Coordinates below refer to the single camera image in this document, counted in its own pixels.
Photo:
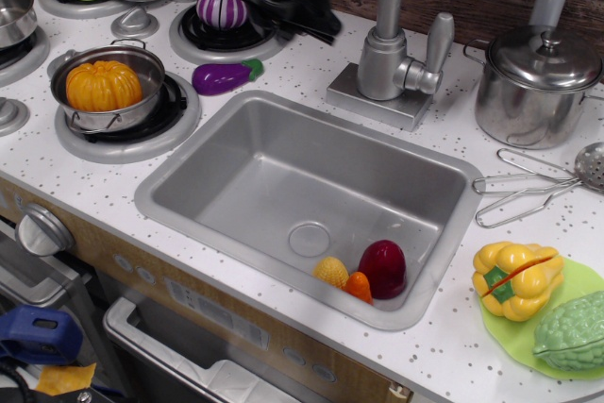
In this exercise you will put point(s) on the silver toy faucet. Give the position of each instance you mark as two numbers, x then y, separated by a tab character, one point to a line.
387	84

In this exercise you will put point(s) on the back right stove burner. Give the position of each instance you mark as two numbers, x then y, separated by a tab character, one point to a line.
198	43

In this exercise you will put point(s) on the stove burner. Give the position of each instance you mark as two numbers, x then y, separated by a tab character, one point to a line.
198	43
79	10
174	121
22	59

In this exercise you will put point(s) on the purple white toy onion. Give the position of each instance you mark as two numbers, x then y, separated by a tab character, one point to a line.
222	14

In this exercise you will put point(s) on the purple toy eggplant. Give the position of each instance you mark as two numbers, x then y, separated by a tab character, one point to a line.
217	78

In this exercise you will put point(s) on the grey stove knob centre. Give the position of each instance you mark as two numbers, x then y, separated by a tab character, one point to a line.
137	23

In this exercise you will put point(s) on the front stove burner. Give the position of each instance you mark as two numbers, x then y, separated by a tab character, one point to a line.
174	121

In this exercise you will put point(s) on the silver sink basin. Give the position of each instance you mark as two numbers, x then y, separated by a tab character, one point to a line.
279	186

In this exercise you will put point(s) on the orange toy pumpkin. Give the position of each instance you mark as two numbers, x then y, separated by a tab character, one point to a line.
104	85

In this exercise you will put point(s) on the back left stove burner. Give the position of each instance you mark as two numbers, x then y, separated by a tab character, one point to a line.
79	10

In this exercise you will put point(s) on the large steel pot with lid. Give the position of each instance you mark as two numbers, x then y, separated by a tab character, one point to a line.
534	83

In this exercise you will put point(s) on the small steel pot left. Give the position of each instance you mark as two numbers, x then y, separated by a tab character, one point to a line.
18	21

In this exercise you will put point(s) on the yellow toy corn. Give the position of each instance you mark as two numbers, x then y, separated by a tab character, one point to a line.
332	271

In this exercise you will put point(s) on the far left stove burner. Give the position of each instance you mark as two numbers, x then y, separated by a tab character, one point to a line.
22	59

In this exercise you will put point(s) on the dark red toy fruit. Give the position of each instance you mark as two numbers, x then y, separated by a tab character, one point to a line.
383	263

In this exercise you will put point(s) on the orange toy carrot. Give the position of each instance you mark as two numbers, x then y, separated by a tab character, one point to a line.
358	285

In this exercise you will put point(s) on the grey stove knob left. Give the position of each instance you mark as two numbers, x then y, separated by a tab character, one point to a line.
14	115

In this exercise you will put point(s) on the steel slotted spoon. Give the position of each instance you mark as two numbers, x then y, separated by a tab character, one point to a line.
590	164

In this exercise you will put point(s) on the silver oven knob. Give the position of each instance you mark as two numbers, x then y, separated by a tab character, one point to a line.
41	233

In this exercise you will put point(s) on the yellow toy bell pepper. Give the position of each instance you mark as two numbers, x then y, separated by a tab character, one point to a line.
515	281

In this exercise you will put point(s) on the silver dishwasher door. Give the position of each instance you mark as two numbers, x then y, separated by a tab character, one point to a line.
173	360

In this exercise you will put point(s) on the light green plate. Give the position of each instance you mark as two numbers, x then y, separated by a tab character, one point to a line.
517	338

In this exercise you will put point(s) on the blue clamp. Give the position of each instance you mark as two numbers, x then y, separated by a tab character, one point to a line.
41	336

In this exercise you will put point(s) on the green toy bitter gourd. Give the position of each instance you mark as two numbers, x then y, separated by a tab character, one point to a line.
570	338

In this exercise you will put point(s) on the yellow tape piece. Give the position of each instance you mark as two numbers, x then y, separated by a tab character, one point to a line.
62	379

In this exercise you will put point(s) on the steel pan with handles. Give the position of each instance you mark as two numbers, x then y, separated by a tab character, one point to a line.
131	52

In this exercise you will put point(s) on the wire handled utensil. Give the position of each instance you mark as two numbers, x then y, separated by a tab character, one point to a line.
503	210

